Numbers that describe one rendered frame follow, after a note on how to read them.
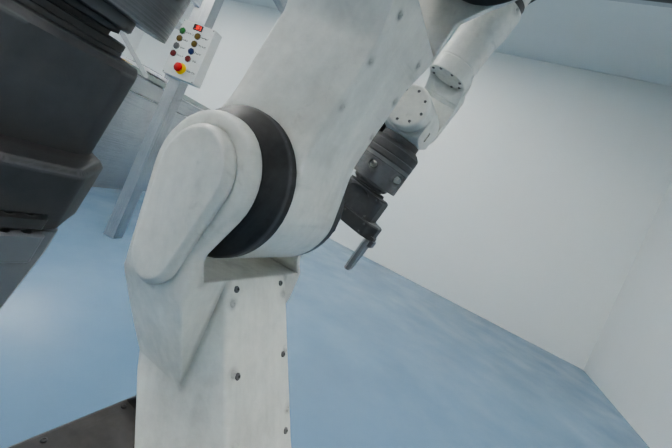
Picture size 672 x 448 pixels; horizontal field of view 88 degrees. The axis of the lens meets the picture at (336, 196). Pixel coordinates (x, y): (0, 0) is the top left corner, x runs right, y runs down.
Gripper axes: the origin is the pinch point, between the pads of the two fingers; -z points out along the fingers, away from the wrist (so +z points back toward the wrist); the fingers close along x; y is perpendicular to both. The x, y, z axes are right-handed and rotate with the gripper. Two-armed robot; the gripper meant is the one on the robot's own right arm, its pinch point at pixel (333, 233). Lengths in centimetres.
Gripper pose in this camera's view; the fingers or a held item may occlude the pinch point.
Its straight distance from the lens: 58.8
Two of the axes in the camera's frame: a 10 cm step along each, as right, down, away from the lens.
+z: 5.7, -8.1, -1.3
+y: -3.6, -1.1, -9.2
